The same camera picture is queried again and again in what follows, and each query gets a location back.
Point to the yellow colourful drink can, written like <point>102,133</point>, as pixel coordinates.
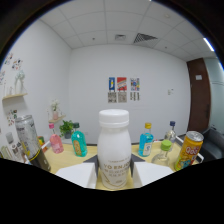
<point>189,151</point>

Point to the blue poster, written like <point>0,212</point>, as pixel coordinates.
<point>112,84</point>

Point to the small pink bottle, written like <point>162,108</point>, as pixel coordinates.
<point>56,143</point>

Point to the blue bottle yellow cap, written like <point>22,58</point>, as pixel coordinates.
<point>146,143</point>

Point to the two-tier wooden shelf rack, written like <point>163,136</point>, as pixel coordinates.
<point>66,158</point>

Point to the ceiling air vent grille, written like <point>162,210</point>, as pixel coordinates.
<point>145,38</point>

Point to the tall black yellow can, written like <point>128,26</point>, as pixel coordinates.
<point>30,140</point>

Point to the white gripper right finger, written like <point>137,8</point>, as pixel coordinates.
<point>151,172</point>

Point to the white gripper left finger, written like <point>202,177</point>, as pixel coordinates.
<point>78,173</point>

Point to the brown door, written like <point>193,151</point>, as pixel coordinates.
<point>199,95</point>

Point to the multicolour poster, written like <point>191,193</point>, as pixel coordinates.
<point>134,84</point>

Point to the clear bottle green cap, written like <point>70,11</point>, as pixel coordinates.
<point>162,155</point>

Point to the red poster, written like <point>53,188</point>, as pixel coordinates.
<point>121,84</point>

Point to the green potted plant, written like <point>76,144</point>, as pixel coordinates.
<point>66,128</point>

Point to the white flower vase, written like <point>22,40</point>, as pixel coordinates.
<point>55,110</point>

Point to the white milk bottle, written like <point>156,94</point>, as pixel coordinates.
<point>114,146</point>

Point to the black chair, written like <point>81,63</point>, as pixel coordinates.
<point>213,143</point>

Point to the QR code sheet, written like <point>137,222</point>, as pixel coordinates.
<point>134,96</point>
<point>112,97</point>
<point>122,97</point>

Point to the ceiling light strip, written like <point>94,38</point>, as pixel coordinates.
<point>209,44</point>

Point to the square ceiling diffuser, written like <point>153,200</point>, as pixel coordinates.
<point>120,37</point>

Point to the clear bottle blue cap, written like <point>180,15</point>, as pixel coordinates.
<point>170,133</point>

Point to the small wooden wall shelf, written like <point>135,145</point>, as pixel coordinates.
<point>57,118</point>

